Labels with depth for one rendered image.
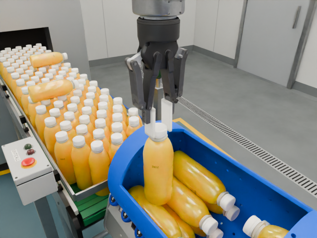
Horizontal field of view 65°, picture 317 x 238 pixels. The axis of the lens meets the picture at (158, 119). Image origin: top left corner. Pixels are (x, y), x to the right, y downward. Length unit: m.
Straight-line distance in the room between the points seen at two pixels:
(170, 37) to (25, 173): 0.56
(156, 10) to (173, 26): 0.04
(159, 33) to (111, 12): 4.65
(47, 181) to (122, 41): 4.57
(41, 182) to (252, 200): 0.59
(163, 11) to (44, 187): 0.62
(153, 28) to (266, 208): 0.50
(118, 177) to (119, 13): 4.62
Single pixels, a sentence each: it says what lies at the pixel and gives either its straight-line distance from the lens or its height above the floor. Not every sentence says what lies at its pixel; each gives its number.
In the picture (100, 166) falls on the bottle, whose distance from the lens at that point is 0.85.
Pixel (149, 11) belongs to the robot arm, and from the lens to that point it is 0.42.
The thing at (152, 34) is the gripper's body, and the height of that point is 1.49.
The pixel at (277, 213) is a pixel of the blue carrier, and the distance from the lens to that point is 0.69.
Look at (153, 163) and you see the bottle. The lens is 0.55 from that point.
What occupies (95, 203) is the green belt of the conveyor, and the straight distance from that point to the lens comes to 0.93.
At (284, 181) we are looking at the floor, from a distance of 2.53.
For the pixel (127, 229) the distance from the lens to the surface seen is 0.82.
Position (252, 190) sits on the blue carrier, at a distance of 0.70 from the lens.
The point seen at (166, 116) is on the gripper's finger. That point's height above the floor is 1.32.
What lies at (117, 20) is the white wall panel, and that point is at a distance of 5.13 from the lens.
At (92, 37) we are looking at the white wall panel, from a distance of 5.02.
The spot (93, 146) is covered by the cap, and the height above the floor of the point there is 1.11.
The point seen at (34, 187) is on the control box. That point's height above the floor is 1.05.
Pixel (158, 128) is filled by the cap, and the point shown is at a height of 1.29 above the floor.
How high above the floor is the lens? 1.58
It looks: 30 degrees down
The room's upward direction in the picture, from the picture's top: straight up
